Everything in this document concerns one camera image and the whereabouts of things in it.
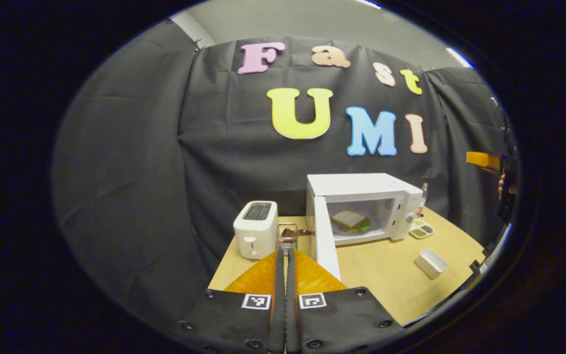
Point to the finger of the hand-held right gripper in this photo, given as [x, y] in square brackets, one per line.
[482, 160]

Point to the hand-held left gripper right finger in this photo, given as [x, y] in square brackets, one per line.
[292, 305]

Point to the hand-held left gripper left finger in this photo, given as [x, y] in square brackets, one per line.
[278, 305]

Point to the sandwich with lettuce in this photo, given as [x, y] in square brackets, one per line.
[349, 220]

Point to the white microwave oven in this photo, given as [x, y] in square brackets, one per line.
[356, 184]

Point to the metal mesh utensil holder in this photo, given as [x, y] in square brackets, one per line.
[287, 239]

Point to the clear bottle with red label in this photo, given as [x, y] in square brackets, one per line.
[424, 194]

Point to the white toaster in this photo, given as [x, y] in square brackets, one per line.
[256, 236]

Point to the brown spoon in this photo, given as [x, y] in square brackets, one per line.
[305, 232]

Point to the white divided plate of beans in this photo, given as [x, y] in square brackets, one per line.
[420, 231]

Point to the white rectangular dish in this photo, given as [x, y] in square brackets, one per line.
[430, 263]

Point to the small ceiling light panel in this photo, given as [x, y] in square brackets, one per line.
[460, 58]

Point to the large ceiling light panel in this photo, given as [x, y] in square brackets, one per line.
[367, 4]

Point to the black backdrop cloth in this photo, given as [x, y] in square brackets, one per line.
[165, 147]

